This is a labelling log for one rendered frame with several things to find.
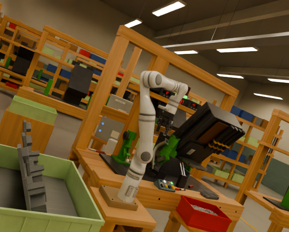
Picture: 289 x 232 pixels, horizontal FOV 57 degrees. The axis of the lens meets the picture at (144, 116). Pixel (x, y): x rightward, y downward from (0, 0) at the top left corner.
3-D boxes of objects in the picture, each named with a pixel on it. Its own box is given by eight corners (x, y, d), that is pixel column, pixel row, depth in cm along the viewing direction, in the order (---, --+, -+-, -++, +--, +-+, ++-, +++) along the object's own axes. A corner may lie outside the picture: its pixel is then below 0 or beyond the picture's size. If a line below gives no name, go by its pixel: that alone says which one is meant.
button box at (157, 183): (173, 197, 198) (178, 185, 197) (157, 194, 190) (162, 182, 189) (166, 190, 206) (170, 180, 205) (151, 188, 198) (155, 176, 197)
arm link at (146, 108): (137, 69, 143) (135, 116, 147) (152, 70, 138) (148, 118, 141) (147, 71, 151) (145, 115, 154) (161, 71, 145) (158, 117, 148)
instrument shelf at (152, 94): (212, 123, 264) (214, 119, 264) (140, 91, 217) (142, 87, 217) (197, 117, 286) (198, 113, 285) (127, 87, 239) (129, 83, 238)
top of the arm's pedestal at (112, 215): (154, 229, 147) (157, 223, 147) (103, 223, 131) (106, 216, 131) (131, 200, 175) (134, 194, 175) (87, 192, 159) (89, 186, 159)
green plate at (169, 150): (171, 164, 218) (185, 143, 220) (165, 159, 214) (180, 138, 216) (164, 158, 228) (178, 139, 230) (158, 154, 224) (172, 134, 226)
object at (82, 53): (89, 123, 888) (113, 61, 875) (-9, 90, 771) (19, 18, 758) (86, 120, 938) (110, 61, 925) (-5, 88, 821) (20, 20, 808)
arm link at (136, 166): (139, 141, 155) (127, 167, 156) (141, 145, 145) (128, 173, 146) (153, 147, 156) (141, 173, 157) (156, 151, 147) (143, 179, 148)
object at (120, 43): (200, 179, 294) (236, 98, 288) (75, 147, 216) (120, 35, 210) (195, 175, 301) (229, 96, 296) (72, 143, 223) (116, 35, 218)
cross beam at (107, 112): (200, 149, 294) (204, 142, 294) (96, 113, 226) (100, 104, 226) (198, 147, 299) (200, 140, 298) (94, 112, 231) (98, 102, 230)
